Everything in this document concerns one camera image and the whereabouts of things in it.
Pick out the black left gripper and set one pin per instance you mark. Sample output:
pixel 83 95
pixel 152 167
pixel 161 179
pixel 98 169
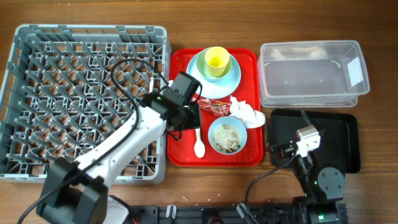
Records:
pixel 195 122

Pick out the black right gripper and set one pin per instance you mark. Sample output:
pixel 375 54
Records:
pixel 285 149

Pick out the white plastic spoon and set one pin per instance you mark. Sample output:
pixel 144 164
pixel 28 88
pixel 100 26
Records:
pixel 199 147

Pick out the white napkin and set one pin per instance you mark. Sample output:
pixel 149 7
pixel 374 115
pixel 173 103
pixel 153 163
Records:
pixel 246 114

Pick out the light blue bowl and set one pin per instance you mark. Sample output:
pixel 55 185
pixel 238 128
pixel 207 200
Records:
pixel 231 121

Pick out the white plastic fork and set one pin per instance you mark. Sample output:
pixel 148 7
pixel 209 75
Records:
pixel 151 85

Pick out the rice and food scraps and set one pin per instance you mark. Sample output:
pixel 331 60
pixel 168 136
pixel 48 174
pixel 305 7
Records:
pixel 226 138

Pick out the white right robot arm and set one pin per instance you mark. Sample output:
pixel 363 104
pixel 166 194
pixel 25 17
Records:
pixel 322 187

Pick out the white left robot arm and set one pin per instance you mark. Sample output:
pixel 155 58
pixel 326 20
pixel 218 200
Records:
pixel 77 192

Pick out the grey dishwasher rack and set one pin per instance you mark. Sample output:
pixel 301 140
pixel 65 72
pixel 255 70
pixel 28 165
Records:
pixel 66 88

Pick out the red snack wrapper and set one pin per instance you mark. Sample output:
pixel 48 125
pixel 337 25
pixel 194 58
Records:
pixel 215 107

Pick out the red plastic tray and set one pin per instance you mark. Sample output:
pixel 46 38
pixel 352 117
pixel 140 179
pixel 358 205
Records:
pixel 181 152

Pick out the green bowl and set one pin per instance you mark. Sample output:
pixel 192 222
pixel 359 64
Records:
pixel 203 68

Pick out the light blue plate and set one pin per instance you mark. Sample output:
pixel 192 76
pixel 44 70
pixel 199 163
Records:
pixel 220 88

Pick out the black tray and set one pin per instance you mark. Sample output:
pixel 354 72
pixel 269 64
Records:
pixel 339 146

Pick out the yellow plastic cup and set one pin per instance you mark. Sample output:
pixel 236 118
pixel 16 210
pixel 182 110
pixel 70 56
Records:
pixel 216 59

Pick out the clear plastic bin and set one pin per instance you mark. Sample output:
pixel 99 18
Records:
pixel 312 74

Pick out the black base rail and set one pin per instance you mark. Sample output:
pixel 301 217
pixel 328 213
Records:
pixel 268 213

